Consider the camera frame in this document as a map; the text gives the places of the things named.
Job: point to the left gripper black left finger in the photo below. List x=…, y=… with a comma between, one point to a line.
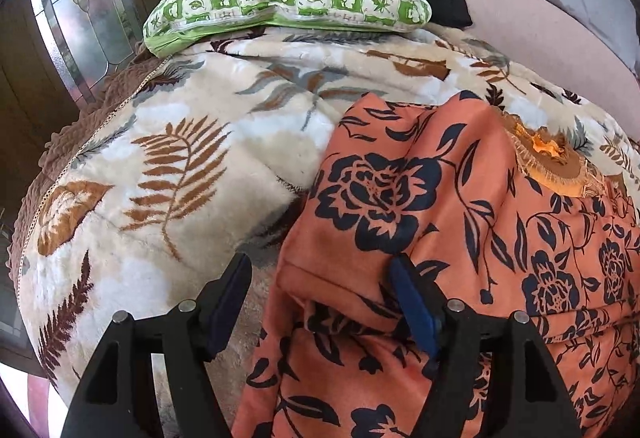
x=116, y=395

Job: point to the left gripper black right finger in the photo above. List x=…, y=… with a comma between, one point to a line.
x=526, y=395

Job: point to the orange floral garment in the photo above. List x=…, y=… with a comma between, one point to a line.
x=443, y=186

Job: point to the cream leaf-pattern fleece blanket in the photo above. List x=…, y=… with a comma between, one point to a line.
x=213, y=153

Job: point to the brown crochet bed cover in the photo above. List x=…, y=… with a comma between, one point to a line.
x=67, y=141

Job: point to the stained glass window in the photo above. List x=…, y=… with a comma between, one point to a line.
x=88, y=40

